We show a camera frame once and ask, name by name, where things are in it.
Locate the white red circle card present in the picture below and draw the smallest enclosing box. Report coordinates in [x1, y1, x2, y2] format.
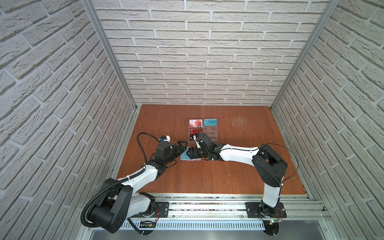
[189, 119, 203, 128]

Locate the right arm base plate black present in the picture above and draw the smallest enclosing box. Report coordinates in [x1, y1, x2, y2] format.
[245, 202, 287, 219]

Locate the clear acrylic card display stand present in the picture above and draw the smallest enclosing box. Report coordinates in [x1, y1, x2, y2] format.
[189, 125, 218, 142]

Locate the aluminium mounting rail frame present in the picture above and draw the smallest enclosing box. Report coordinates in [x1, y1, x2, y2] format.
[76, 193, 340, 240]

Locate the teal VIP card in stand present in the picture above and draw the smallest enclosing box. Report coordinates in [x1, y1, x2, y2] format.
[203, 119, 218, 127]

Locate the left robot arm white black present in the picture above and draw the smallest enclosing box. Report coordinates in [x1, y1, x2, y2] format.
[80, 139, 188, 233]

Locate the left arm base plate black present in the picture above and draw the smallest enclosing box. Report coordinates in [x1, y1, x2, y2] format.
[132, 202, 170, 218]

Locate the red leather card wallet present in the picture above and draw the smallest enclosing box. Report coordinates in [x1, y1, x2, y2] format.
[185, 147, 202, 162]

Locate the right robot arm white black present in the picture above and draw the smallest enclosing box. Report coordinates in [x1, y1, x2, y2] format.
[187, 134, 288, 211]

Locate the small circuit board left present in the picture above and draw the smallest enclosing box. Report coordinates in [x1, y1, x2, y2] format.
[140, 221, 157, 229]

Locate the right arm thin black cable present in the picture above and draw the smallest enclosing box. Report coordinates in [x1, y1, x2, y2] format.
[197, 121, 300, 184]

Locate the red VIP card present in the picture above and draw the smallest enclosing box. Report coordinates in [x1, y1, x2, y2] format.
[189, 129, 202, 135]

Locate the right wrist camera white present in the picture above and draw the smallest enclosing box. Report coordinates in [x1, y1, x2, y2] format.
[195, 138, 202, 149]

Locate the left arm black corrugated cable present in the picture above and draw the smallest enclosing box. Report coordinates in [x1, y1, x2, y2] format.
[80, 131, 163, 229]

